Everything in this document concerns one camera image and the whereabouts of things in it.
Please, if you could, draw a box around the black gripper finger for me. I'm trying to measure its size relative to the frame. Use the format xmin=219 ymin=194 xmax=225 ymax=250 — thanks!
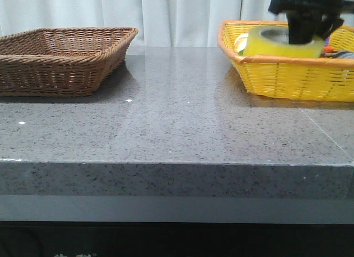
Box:
xmin=317 ymin=17 xmax=344 ymax=39
xmin=287 ymin=13 xmax=318 ymax=45

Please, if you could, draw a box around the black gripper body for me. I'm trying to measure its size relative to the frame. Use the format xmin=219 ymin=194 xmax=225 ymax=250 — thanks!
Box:
xmin=269 ymin=0 xmax=345 ymax=22

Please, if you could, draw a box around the yellow tape roll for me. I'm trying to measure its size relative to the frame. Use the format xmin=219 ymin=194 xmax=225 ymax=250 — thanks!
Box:
xmin=242 ymin=25 xmax=325 ymax=58

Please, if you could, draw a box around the toy orange carrot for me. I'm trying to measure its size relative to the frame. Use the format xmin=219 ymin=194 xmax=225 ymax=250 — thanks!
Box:
xmin=323 ymin=46 xmax=335 ymax=53

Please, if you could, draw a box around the yellow woven basket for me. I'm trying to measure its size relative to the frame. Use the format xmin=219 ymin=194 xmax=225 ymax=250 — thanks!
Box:
xmin=218 ymin=20 xmax=353 ymax=102

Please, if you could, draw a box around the toy bread roll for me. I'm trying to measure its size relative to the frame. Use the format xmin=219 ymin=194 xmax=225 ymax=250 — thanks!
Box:
xmin=233 ymin=33 xmax=248 ymax=53

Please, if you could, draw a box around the white curtain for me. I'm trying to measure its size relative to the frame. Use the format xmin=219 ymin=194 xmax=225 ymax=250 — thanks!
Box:
xmin=1 ymin=0 xmax=285 ymax=47

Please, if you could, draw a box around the brown wicker basket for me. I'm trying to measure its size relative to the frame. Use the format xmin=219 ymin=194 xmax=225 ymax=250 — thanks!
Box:
xmin=1 ymin=27 xmax=138 ymax=97

